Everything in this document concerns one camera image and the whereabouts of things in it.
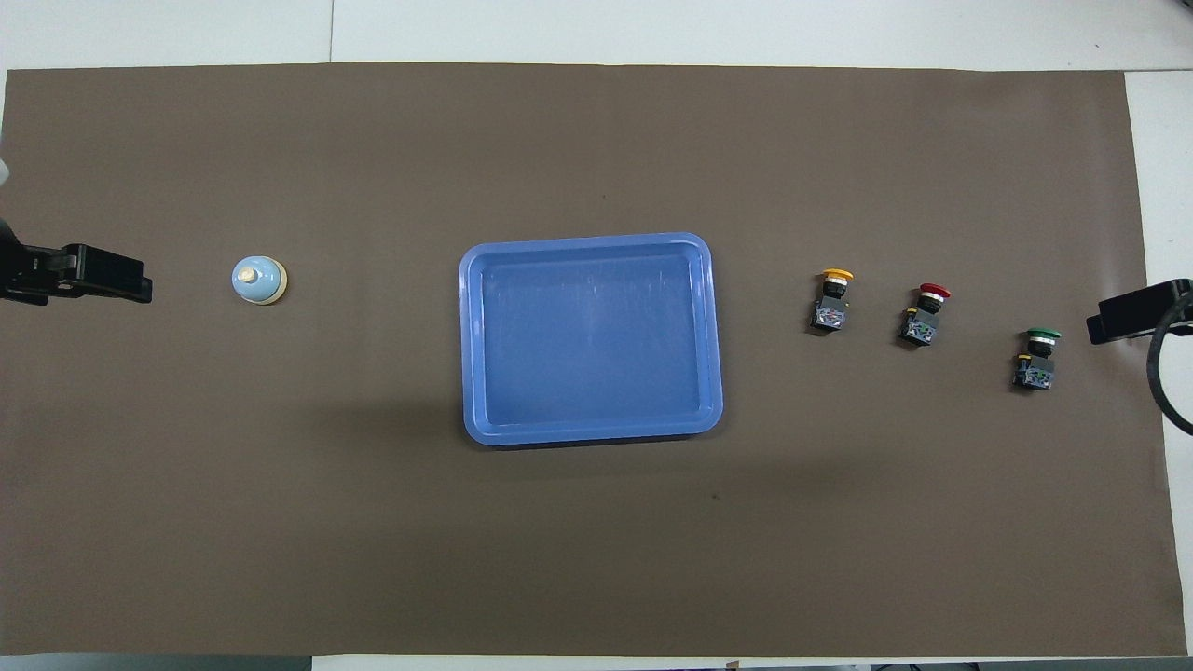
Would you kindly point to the brown table mat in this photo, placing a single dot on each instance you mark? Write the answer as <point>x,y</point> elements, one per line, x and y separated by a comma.
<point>373,522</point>

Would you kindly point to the yellow push button switch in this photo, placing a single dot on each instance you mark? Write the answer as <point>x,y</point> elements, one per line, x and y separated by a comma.
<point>832,303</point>

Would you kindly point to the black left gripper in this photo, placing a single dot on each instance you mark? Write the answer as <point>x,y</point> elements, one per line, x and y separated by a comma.
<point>28,275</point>

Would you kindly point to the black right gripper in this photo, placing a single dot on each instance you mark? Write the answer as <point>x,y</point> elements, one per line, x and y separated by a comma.
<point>1182,308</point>

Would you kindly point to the blue plastic tray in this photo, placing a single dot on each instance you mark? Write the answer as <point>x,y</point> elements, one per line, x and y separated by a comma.
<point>587,345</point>

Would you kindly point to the red push button switch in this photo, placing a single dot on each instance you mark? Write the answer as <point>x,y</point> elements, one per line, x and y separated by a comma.
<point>923,317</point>

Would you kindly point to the green push button switch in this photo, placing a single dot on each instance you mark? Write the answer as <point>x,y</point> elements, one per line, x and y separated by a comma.
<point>1036,363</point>

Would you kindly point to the light blue call bell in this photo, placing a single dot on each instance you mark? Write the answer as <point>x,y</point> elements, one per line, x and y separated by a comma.
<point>258,281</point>

